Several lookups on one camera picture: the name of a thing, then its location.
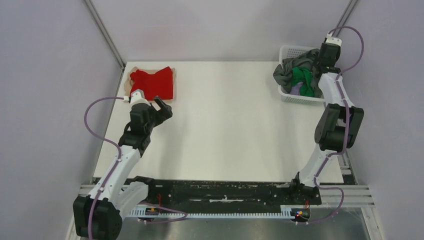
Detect right aluminium corner post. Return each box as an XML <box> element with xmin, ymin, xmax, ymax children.
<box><xmin>333</xmin><ymin>0</ymin><xmax>360</xmax><ymax>37</ymax></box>

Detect green t shirt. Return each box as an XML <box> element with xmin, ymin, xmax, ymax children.
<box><xmin>290</xmin><ymin>67</ymin><xmax>315</xmax><ymax>97</ymax></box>

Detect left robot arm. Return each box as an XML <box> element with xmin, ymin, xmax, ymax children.
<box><xmin>72</xmin><ymin>96</ymin><xmax>173</xmax><ymax>240</ymax></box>

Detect aluminium corner post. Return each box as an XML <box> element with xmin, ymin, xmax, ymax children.
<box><xmin>333</xmin><ymin>0</ymin><xmax>360</xmax><ymax>37</ymax></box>
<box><xmin>82</xmin><ymin>0</ymin><xmax>126</xmax><ymax>70</ymax></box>

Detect white slotted cable duct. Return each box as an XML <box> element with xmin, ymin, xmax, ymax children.
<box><xmin>127</xmin><ymin>204</ymin><xmax>311</xmax><ymax>222</ymax></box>

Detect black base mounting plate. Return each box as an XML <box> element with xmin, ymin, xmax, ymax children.
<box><xmin>124</xmin><ymin>176</ymin><xmax>322</xmax><ymax>214</ymax></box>

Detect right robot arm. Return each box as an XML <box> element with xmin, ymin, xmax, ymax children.
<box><xmin>288</xmin><ymin>42</ymin><xmax>365</xmax><ymax>204</ymax></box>

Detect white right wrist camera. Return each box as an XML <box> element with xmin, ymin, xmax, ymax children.
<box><xmin>324</xmin><ymin>32</ymin><xmax>342</xmax><ymax>47</ymax></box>

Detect aluminium frame rails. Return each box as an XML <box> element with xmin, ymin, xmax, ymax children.
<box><xmin>66</xmin><ymin>155</ymin><xmax>377</xmax><ymax>240</ymax></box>

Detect left aluminium corner post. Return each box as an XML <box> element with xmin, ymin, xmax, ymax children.
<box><xmin>82</xmin><ymin>0</ymin><xmax>126</xmax><ymax>70</ymax></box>

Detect lilac t shirt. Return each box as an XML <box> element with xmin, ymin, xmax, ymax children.
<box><xmin>289</xmin><ymin>81</ymin><xmax>303</xmax><ymax>96</ymax></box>

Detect white plastic laundry basket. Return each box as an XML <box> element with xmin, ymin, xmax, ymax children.
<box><xmin>277</xmin><ymin>45</ymin><xmax>325</xmax><ymax>106</ymax></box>

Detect beige folded t shirt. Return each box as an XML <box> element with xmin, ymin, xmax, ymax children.
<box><xmin>123</xmin><ymin>66</ymin><xmax>177</xmax><ymax>103</ymax></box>

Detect red folded t shirt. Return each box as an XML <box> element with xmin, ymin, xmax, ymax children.
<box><xmin>129</xmin><ymin>66</ymin><xmax>174</xmax><ymax>102</ymax></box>

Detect grey t shirt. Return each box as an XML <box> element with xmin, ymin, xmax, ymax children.
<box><xmin>273</xmin><ymin>48</ymin><xmax>322</xmax><ymax>98</ymax></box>

